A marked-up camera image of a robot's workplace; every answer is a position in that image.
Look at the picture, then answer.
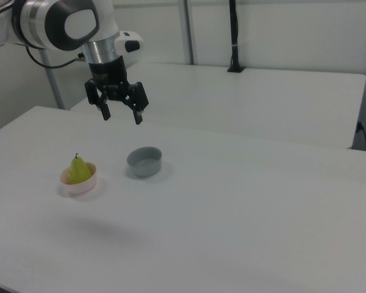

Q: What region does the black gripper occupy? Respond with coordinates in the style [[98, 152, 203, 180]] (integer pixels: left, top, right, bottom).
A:
[[84, 56, 149, 126]]

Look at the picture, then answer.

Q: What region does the green yellow pear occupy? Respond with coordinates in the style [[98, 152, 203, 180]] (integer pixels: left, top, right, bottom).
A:
[[67, 153, 93, 185]]

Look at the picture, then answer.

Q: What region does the grey plastic bowl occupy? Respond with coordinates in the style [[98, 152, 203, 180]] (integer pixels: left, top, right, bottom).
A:
[[126, 146, 163, 179]]

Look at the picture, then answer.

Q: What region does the pink plastic bowl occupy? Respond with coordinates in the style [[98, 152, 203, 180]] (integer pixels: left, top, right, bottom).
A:
[[59, 162, 98, 197]]

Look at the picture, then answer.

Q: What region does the white side table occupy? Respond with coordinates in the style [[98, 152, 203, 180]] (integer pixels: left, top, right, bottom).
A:
[[70, 62, 366, 150]]

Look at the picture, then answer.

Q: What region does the grey metal frame post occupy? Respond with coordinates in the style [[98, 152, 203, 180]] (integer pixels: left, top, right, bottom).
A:
[[178, 0, 199, 66], [37, 48, 65, 110]]

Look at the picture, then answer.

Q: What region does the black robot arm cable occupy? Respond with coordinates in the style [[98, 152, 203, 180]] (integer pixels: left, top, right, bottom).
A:
[[25, 45, 87, 69]]

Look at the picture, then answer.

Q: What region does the black camera pole with clamp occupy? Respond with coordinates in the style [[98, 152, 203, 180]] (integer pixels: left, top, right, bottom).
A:
[[226, 0, 245, 73]]

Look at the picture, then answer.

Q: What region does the black power cable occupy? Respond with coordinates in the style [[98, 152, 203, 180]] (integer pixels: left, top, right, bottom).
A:
[[355, 120, 366, 151]]

